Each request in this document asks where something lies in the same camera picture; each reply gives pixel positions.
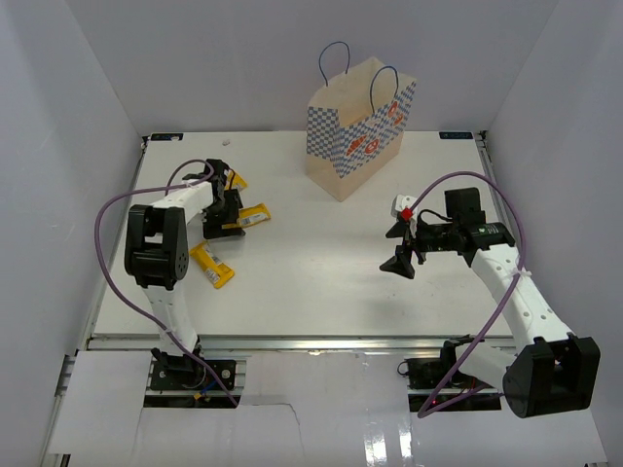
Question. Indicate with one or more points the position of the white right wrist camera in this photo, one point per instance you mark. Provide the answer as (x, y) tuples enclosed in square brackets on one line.
[(404, 212)]

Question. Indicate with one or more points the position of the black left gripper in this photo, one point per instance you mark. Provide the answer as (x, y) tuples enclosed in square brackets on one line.
[(212, 229)]

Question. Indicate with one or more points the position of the yellow snack bar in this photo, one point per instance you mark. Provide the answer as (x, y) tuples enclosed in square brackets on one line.
[(250, 216), (215, 270), (235, 181)]

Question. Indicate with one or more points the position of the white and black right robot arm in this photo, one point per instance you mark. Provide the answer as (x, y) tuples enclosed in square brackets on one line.
[(553, 370)]

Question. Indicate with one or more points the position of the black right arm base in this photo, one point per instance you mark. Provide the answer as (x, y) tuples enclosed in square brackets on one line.
[(422, 376)]

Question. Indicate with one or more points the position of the checkered paper bag blue handles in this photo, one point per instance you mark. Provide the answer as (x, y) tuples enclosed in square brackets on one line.
[(355, 124)]

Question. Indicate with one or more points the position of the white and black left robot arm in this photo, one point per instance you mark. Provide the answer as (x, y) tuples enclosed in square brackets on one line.
[(157, 250)]

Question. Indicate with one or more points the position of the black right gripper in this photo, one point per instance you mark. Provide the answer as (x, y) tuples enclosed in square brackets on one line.
[(400, 264)]

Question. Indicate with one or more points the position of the yellow snack bar bottom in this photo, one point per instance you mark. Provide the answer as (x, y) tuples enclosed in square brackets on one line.
[(215, 270)]

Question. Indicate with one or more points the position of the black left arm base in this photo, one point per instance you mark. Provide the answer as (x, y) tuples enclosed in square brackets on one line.
[(171, 372)]

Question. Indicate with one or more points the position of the yellow snack bar top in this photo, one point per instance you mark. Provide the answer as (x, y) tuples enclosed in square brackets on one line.
[(235, 181)]

